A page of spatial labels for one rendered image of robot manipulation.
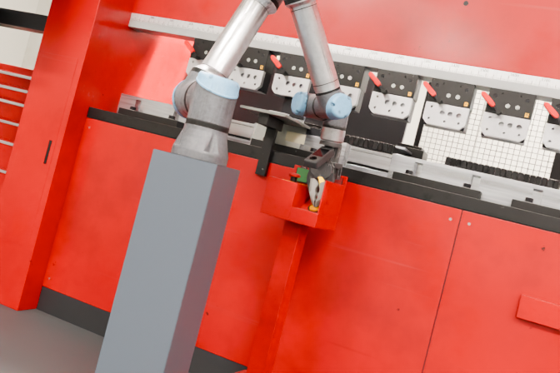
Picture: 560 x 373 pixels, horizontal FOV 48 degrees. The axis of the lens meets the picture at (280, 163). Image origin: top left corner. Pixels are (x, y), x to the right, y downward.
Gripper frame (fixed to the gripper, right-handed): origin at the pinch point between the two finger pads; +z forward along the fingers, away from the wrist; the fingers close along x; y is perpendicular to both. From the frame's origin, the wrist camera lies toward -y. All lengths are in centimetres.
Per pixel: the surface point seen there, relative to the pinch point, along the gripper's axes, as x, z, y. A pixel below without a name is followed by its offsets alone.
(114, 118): 102, -11, 12
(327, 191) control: -4.9, -5.0, -3.3
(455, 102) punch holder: -26, -42, 39
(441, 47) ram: -17, -61, 40
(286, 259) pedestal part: 4.3, 19.3, -3.1
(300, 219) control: 0.5, 5.2, -7.0
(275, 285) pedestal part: 5.7, 28.4, -3.9
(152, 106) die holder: 96, -19, 25
